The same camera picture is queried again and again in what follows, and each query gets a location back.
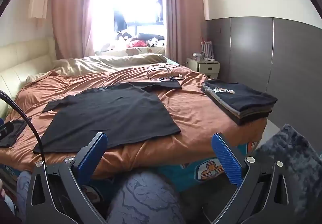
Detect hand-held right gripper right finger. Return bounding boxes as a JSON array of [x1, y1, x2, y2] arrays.
[[211, 133, 298, 224]]

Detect thin black coiled cable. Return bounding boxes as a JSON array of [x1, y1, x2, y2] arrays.
[[147, 64, 188, 81]]

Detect red plush toy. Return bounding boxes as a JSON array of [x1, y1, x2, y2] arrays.
[[128, 40, 149, 48]]

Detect person's grey patterned pants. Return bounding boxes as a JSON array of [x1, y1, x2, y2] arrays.
[[15, 170, 187, 224]]

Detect pink curtain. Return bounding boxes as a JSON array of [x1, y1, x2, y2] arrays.
[[52, 0, 101, 60], [163, 0, 209, 65]]

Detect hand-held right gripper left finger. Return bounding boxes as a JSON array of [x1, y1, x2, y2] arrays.
[[25, 132, 108, 224]]

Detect long dark hanging garment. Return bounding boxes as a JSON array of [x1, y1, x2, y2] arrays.
[[113, 10, 128, 32]]

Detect bed with orange sheet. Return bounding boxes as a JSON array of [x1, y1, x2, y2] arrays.
[[0, 64, 267, 180]]

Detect thick black braided cable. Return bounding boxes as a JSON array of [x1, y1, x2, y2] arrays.
[[0, 89, 47, 164]]

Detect black t-shirt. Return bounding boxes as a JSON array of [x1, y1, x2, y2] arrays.
[[33, 82, 182, 154]]

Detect dark clothes pile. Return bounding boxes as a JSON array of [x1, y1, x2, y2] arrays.
[[137, 33, 165, 41]]

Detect cream nightstand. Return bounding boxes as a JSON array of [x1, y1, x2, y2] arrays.
[[186, 58, 220, 80]]

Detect striped paper bag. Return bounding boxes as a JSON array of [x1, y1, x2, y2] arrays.
[[200, 37, 215, 60]]

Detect window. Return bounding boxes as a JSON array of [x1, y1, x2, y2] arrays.
[[93, 0, 166, 51]]

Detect beige duvet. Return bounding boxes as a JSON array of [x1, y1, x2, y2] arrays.
[[26, 53, 168, 82]]

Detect stack of folded dark clothes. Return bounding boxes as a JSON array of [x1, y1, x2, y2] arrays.
[[201, 79, 278, 126]]

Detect bear print bench cushion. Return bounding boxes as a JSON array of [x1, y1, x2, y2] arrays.
[[94, 45, 166, 57]]

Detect small folded black cloth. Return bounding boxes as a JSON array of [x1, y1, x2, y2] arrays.
[[0, 118, 33, 148]]

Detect grey shaggy rug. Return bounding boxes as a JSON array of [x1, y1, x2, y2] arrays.
[[257, 123, 322, 224]]

